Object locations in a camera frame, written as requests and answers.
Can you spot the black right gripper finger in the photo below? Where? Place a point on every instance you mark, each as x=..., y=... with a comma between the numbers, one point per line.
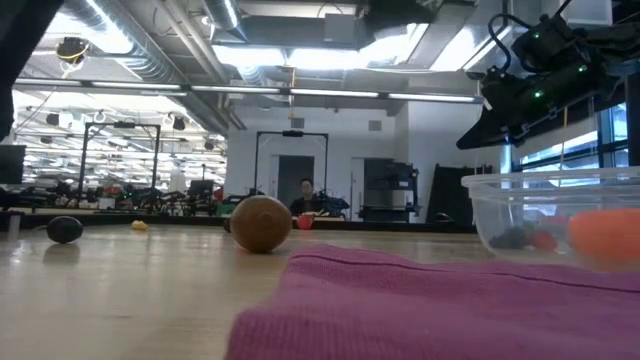
x=497, y=122
x=500, y=137

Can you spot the clear plastic tupperware container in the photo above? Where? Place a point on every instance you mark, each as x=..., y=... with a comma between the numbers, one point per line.
x=500, y=200

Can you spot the small dark toy berry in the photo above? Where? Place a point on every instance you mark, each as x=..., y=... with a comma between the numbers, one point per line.
x=65, y=229
x=227, y=225
x=510, y=238

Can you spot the small red toy strawberry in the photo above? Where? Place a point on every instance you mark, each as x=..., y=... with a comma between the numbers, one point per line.
x=542, y=240

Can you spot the orange toy fruit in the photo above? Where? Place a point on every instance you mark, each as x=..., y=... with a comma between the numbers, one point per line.
x=605, y=235

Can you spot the brown toy kiwi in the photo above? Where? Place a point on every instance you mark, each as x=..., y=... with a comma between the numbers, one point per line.
x=261, y=223

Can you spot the small yellow toy piece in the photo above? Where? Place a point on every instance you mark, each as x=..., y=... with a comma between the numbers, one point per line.
x=139, y=225

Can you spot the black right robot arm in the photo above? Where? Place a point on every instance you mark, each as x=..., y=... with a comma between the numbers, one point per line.
x=610, y=42

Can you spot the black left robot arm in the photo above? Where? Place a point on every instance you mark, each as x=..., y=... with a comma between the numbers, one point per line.
x=20, y=50

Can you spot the black panel board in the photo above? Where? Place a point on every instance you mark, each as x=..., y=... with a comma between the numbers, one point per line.
x=452, y=195

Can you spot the black dome object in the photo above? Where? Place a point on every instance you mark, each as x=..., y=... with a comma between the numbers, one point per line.
x=443, y=218

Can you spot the black equipment cart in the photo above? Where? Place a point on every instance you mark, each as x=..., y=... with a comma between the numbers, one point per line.
x=390, y=190

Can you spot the purple folded cloth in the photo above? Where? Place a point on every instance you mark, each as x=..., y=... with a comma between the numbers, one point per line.
x=425, y=310

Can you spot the person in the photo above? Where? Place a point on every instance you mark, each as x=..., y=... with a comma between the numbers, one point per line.
x=306, y=197

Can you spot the long ceiling light strip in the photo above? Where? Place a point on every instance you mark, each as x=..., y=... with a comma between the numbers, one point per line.
x=240, y=90

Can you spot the distant workbench equipment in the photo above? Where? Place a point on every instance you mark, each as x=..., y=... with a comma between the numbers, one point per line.
x=125, y=197

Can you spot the hanging black yellow reel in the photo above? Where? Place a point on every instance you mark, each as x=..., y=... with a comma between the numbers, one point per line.
x=72, y=50

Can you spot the dark monitor screen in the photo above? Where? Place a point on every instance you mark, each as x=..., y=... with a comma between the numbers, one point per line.
x=11, y=165

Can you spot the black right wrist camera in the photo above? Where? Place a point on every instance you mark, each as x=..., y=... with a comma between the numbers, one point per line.
x=495, y=87

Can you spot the black aluminium table frame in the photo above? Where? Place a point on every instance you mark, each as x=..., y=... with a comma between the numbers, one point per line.
x=425, y=227

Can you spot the black gantry frame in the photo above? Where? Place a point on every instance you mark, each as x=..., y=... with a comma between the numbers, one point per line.
x=291, y=133
x=120, y=125

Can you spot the silver ventilation duct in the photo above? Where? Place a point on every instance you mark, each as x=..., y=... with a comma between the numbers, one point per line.
x=225, y=15

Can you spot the small white post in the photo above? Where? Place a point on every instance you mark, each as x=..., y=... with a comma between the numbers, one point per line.
x=14, y=227

